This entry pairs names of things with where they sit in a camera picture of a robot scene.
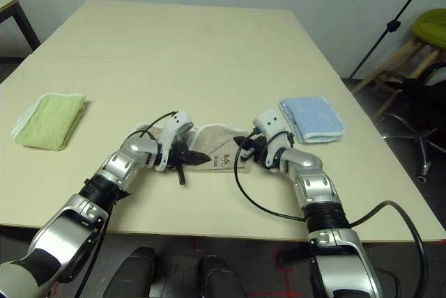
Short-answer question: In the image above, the green folded towel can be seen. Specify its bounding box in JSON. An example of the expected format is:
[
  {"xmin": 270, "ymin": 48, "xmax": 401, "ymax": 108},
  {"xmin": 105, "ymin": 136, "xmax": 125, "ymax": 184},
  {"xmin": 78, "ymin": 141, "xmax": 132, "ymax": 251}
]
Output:
[{"xmin": 10, "ymin": 93, "xmax": 86, "ymax": 151}]

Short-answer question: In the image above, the blue folded towel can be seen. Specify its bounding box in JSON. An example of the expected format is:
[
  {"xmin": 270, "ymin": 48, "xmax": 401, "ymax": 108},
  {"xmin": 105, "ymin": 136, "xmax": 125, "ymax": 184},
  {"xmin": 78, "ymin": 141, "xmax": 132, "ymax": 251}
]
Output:
[{"xmin": 277, "ymin": 95, "xmax": 346, "ymax": 145}]

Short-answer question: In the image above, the dark grey robot right leg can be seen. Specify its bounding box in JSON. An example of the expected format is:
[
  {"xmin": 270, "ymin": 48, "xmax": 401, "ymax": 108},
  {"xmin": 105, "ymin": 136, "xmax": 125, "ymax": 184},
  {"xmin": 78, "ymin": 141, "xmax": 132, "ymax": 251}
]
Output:
[{"xmin": 198, "ymin": 255, "xmax": 249, "ymax": 298}]

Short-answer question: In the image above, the black tripod stand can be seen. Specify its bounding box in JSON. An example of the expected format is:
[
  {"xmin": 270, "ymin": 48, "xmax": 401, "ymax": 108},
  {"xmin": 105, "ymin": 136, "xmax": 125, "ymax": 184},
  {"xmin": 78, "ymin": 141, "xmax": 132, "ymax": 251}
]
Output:
[{"xmin": 348, "ymin": 0, "xmax": 440, "ymax": 80}]

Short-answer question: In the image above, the beige side table black frame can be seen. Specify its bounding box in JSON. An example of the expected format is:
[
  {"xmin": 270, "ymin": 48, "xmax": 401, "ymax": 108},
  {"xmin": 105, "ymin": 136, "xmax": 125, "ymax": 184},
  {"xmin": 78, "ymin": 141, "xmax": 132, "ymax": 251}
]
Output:
[{"xmin": 0, "ymin": 0, "xmax": 42, "ymax": 59}]

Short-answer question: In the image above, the black office chair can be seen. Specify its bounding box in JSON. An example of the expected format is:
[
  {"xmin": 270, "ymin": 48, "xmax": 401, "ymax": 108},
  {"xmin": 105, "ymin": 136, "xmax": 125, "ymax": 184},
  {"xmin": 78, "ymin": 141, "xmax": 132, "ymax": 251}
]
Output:
[{"xmin": 379, "ymin": 63, "xmax": 446, "ymax": 184}]

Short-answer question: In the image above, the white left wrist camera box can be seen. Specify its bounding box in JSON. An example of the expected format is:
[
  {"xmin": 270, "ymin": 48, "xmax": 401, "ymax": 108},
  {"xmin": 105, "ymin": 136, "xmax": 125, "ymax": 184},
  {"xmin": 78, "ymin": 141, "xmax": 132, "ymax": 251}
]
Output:
[{"xmin": 155, "ymin": 110, "xmax": 194, "ymax": 173}]

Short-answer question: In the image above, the beige towel with white trim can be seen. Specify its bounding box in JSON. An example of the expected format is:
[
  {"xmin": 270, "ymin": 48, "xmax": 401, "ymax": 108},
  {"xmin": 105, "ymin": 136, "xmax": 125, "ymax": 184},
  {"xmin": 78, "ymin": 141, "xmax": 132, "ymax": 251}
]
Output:
[{"xmin": 134, "ymin": 123, "xmax": 257, "ymax": 176}]

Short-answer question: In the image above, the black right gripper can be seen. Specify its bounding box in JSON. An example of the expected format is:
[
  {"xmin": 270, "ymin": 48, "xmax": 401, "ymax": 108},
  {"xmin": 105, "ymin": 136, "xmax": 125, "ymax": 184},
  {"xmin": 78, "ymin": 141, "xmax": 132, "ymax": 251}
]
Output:
[{"xmin": 232, "ymin": 135, "xmax": 270, "ymax": 164}]

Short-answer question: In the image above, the wooden stool green cushion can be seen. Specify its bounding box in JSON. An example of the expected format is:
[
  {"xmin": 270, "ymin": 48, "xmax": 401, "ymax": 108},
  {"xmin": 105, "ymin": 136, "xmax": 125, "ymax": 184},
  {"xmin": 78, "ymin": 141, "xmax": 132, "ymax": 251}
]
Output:
[{"xmin": 351, "ymin": 8, "xmax": 446, "ymax": 120}]

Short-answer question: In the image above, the dark grey robot left leg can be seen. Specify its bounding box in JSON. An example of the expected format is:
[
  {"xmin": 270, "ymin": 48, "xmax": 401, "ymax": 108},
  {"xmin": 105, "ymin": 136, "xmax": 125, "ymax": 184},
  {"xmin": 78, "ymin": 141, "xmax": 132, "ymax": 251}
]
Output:
[{"xmin": 102, "ymin": 245, "xmax": 157, "ymax": 298}]

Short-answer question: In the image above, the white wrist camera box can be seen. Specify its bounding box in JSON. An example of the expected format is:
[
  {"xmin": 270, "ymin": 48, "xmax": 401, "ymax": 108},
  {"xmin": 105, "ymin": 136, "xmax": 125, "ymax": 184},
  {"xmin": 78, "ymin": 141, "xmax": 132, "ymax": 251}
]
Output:
[
  {"xmin": 252, "ymin": 108, "xmax": 291, "ymax": 170},
  {"xmin": 155, "ymin": 110, "xmax": 194, "ymax": 173}
]

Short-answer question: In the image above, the dark grey robot leg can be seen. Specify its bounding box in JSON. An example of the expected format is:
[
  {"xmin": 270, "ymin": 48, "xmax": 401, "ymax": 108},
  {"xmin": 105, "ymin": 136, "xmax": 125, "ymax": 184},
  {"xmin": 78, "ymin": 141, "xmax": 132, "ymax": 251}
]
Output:
[
  {"xmin": 198, "ymin": 255, "xmax": 249, "ymax": 298},
  {"xmin": 102, "ymin": 245, "xmax": 157, "ymax": 298}
]

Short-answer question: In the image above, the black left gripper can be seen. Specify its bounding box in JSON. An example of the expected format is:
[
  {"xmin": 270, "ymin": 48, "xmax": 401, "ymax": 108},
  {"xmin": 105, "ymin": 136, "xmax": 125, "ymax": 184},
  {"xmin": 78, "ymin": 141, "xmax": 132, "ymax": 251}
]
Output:
[{"xmin": 166, "ymin": 137, "xmax": 212, "ymax": 187}]

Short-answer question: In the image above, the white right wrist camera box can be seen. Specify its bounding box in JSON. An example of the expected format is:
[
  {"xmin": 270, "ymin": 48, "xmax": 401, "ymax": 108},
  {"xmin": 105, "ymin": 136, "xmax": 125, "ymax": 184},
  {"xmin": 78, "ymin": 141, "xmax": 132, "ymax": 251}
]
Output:
[{"xmin": 252, "ymin": 108, "xmax": 291, "ymax": 170}]

